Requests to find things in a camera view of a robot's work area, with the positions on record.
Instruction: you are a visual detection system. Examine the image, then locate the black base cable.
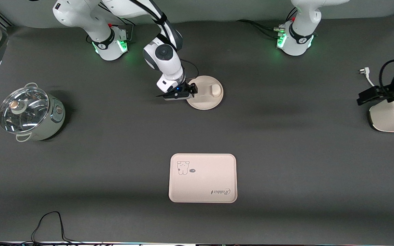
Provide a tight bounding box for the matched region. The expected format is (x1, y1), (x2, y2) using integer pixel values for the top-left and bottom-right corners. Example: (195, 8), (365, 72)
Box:
(236, 19), (283, 39)
(101, 3), (139, 43)

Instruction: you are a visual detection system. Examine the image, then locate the glass pot lid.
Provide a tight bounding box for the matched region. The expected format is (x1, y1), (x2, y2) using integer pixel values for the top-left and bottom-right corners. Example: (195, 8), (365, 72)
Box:
(0, 86), (50, 134)

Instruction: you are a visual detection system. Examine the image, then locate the beige rectangular tray rabbit print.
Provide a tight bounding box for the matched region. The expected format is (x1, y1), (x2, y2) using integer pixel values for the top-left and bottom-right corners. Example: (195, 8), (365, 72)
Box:
(169, 153), (238, 203)

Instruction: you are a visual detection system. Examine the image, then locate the beige round plate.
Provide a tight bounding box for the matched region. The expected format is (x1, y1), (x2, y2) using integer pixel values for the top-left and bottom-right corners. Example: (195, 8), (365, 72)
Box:
(186, 76), (224, 110)

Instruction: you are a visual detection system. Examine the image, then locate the cream toaster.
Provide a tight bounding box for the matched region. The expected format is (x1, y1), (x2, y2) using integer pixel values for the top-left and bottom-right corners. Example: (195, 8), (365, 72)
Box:
(369, 98), (394, 133)

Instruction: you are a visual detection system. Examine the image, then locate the black right base cable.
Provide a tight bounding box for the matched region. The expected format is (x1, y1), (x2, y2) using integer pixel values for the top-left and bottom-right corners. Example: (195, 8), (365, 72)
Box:
(101, 3), (139, 43)

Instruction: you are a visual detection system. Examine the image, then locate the black left base cable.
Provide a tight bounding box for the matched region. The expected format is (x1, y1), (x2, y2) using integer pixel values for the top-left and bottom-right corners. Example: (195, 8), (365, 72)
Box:
(236, 19), (283, 39)

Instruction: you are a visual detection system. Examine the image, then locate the white toaster power cable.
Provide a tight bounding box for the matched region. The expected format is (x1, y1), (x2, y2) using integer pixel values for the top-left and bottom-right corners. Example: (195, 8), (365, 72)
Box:
(359, 67), (376, 88)

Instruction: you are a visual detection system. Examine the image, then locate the black looped table cable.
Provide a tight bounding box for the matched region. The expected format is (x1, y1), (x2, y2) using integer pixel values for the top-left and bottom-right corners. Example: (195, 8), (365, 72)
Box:
(31, 211), (81, 244)

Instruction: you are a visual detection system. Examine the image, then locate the pale green electric pot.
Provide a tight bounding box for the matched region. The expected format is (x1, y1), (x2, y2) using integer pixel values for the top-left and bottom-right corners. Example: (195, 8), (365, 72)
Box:
(15, 82), (66, 142)

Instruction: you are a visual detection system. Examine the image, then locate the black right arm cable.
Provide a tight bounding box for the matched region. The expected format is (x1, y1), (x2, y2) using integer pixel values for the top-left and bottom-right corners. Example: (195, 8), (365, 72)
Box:
(129, 0), (199, 84)

